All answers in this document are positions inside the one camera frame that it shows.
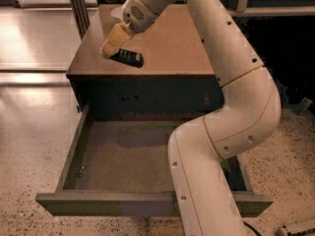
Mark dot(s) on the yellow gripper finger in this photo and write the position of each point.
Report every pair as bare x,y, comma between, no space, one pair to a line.
119,35

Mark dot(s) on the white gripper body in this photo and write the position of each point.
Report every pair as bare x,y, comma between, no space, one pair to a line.
140,16

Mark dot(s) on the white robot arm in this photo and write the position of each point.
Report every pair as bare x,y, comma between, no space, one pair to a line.
250,113

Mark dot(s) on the open top drawer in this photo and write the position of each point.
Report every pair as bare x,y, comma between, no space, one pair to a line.
117,167

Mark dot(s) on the white ceramic bowl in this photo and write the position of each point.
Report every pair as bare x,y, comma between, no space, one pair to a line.
117,15

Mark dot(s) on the brown wooden cabinet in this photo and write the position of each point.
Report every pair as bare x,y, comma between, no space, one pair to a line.
176,81

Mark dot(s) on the white power strip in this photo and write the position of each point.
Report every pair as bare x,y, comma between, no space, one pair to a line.
302,228

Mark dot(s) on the metal window frame post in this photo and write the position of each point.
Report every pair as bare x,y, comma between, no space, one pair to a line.
81,16

